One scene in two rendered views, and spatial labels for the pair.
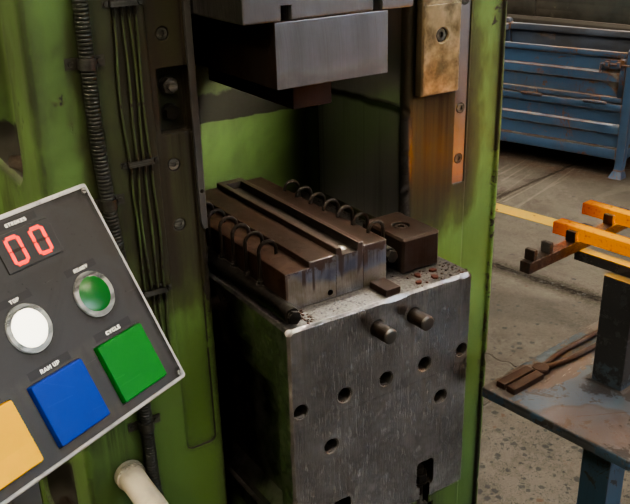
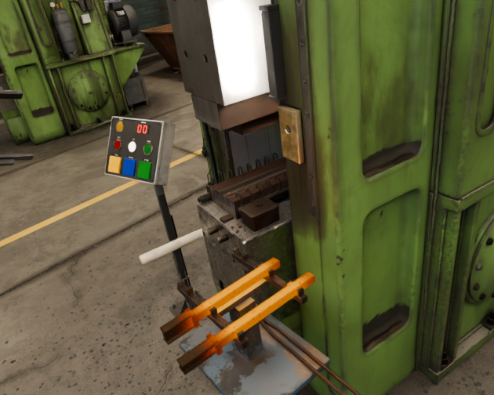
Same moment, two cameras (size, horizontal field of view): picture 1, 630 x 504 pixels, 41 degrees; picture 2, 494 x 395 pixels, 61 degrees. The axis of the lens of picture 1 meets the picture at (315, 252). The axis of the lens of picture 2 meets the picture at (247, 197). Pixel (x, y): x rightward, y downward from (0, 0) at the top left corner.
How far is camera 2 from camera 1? 209 cm
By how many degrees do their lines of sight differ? 83
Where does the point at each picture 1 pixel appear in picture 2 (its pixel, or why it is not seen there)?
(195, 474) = not seen: hidden behind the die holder
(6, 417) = (118, 160)
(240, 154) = not seen: hidden behind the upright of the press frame
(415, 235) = (245, 211)
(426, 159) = (296, 191)
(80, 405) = (128, 169)
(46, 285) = (140, 140)
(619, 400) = (227, 348)
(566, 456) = not seen: outside the picture
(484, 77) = (325, 168)
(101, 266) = (153, 143)
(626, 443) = (190, 343)
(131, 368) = (142, 171)
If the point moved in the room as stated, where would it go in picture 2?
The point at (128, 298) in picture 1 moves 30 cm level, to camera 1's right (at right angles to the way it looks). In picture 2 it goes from (154, 155) to (138, 187)
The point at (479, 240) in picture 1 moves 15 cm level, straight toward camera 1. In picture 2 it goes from (332, 261) to (288, 259)
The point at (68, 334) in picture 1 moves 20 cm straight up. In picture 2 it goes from (137, 154) to (125, 111)
